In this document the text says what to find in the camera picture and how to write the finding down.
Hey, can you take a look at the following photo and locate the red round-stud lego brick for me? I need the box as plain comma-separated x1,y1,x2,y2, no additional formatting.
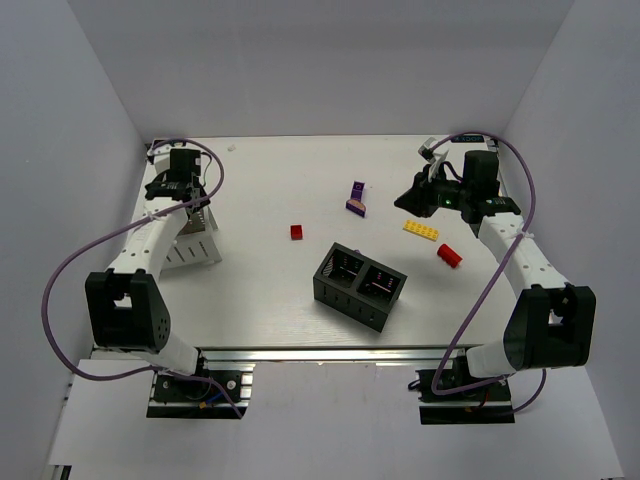
437,244,462,269

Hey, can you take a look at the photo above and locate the small red lego brick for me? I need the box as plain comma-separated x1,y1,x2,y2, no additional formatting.
290,224,304,241

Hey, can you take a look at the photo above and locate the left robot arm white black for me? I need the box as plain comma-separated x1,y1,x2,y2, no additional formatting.
85,148,203,376

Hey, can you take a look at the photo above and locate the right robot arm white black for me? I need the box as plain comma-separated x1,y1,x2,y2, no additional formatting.
394,147,596,380

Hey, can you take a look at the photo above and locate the flat yellow lego plate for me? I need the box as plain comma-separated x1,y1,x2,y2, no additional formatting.
403,220,439,242

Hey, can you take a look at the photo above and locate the right blue table label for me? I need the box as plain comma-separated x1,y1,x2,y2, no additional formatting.
450,134,485,144

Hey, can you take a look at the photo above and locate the purple lego upright piece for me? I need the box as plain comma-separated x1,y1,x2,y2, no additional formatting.
350,181,365,202

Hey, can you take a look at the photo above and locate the purple pink lego slope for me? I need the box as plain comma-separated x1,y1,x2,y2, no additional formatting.
345,198,366,218

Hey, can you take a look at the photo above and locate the white two-compartment container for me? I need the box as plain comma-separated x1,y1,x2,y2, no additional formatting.
162,206,222,270

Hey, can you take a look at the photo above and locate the black two-compartment container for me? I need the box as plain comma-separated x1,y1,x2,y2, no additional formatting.
313,243,407,333

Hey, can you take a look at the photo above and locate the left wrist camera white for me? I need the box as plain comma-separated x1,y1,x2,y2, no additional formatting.
147,144,172,175

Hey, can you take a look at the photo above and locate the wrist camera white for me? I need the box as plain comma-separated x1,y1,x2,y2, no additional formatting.
418,137,449,180
147,144,172,175

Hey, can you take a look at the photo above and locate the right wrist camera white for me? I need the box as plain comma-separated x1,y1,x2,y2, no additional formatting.
418,137,449,180

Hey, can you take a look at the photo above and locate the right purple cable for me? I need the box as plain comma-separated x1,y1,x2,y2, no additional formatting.
430,132,547,415

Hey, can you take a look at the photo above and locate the aluminium front rail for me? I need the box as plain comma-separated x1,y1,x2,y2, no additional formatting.
202,348,445,363

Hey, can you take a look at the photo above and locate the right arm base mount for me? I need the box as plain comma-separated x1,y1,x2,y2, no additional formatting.
407,351,515,426

